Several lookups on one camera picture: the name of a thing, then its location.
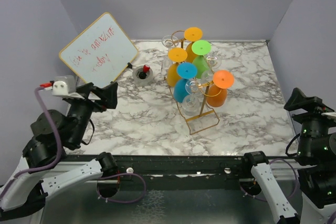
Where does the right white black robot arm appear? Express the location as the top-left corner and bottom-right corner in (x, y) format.
(241, 88), (335, 223)

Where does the blue goblet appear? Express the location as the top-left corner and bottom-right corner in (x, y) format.
(173, 62), (197, 103)

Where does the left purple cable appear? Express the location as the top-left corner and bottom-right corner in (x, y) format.
(0, 86), (147, 204)

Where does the clear wine glass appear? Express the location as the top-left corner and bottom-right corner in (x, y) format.
(161, 35), (180, 77)

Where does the whiteboard with red writing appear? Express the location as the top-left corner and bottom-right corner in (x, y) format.
(59, 12), (139, 88)

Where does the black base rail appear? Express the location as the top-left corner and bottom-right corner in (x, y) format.
(62, 151), (297, 191)

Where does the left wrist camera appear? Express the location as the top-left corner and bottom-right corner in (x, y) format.
(40, 75), (84, 100)

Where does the orange cup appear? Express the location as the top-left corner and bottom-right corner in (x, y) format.
(206, 70), (235, 108)

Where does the aluminium extrusion rail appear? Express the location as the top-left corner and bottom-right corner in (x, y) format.
(271, 167), (298, 181)

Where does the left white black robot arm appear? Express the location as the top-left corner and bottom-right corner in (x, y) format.
(1, 80), (118, 221)

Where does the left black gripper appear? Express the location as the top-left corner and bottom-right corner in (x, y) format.
(68, 81), (119, 147)

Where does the grey holder with marker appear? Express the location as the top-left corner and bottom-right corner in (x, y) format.
(132, 65), (154, 87)

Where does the green goblet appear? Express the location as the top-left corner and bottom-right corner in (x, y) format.
(192, 40), (212, 79)

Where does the yellow goblet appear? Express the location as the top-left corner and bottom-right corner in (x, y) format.
(166, 48), (187, 87)
(184, 27), (203, 63)

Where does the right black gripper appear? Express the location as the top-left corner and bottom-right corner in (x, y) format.
(284, 86), (336, 158)

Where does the gold wire glass rack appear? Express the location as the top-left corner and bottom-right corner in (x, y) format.
(163, 30), (221, 135)

